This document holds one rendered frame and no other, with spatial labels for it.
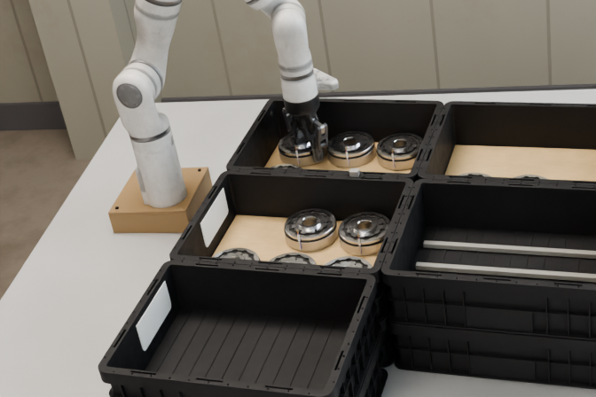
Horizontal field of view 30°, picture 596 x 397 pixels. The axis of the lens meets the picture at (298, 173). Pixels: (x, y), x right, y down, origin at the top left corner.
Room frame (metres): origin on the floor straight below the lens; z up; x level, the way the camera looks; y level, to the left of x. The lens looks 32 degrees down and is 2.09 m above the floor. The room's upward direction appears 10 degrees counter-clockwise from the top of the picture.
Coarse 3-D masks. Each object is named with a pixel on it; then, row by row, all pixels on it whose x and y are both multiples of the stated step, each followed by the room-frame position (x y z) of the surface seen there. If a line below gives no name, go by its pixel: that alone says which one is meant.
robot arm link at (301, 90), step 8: (320, 72) 2.13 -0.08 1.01; (304, 80) 2.05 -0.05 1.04; (312, 80) 2.06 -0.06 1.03; (320, 80) 2.09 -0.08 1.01; (328, 80) 2.09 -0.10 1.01; (336, 80) 2.08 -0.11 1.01; (288, 88) 2.06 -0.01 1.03; (296, 88) 2.05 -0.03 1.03; (304, 88) 2.05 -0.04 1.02; (312, 88) 2.06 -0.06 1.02; (320, 88) 2.08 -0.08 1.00; (328, 88) 2.08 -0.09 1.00; (336, 88) 2.08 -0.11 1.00; (288, 96) 2.06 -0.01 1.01; (296, 96) 2.05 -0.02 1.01; (304, 96) 2.05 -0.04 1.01; (312, 96) 2.06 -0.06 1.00
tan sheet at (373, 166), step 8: (376, 144) 2.10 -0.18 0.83; (376, 152) 2.06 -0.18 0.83; (272, 160) 2.11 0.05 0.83; (280, 160) 2.10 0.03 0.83; (328, 160) 2.07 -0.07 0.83; (376, 160) 2.03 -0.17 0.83; (304, 168) 2.05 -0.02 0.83; (312, 168) 2.04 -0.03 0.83; (320, 168) 2.04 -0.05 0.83; (328, 168) 2.03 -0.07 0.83; (336, 168) 2.03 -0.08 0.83; (344, 168) 2.02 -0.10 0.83; (360, 168) 2.01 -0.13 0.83; (368, 168) 2.01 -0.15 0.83; (376, 168) 2.00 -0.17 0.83; (384, 168) 1.99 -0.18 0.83
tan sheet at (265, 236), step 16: (240, 224) 1.88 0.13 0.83; (256, 224) 1.87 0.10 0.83; (272, 224) 1.86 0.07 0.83; (224, 240) 1.83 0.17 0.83; (240, 240) 1.82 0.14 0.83; (256, 240) 1.81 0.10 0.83; (272, 240) 1.80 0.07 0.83; (336, 240) 1.77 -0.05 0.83; (272, 256) 1.75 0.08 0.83; (320, 256) 1.72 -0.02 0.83; (336, 256) 1.71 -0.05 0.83; (368, 256) 1.70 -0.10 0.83
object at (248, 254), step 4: (232, 248) 1.75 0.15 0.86; (236, 248) 1.75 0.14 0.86; (240, 248) 1.75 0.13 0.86; (244, 248) 1.75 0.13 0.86; (220, 252) 1.75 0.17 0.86; (224, 252) 1.75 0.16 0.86; (228, 252) 1.75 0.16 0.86; (232, 252) 1.75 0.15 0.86; (236, 252) 1.75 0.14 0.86; (240, 252) 1.74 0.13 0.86; (244, 252) 1.74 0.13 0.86; (248, 252) 1.73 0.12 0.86; (252, 252) 1.73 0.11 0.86; (216, 256) 1.74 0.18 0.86; (220, 256) 1.74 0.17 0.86; (224, 256) 1.73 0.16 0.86; (244, 256) 1.72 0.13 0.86; (248, 256) 1.72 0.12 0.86; (252, 256) 1.72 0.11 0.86; (256, 256) 1.71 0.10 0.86; (256, 260) 1.70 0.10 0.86
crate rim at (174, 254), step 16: (224, 176) 1.91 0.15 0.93; (240, 176) 1.91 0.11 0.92; (256, 176) 1.90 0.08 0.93; (272, 176) 1.88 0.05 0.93; (288, 176) 1.87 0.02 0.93; (304, 176) 1.86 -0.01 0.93; (320, 176) 1.85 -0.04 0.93; (336, 176) 1.84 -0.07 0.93; (368, 176) 1.82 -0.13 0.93; (384, 176) 1.81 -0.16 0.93; (208, 192) 1.86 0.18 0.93; (400, 208) 1.69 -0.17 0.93; (192, 224) 1.76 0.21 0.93; (384, 240) 1.60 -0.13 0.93; (176, 256) 1.66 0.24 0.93; (192, 256) 1.65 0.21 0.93; (384, 256) 1.56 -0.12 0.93; (352, 272) 1.53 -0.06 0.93; (368, 272) 1.52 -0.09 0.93
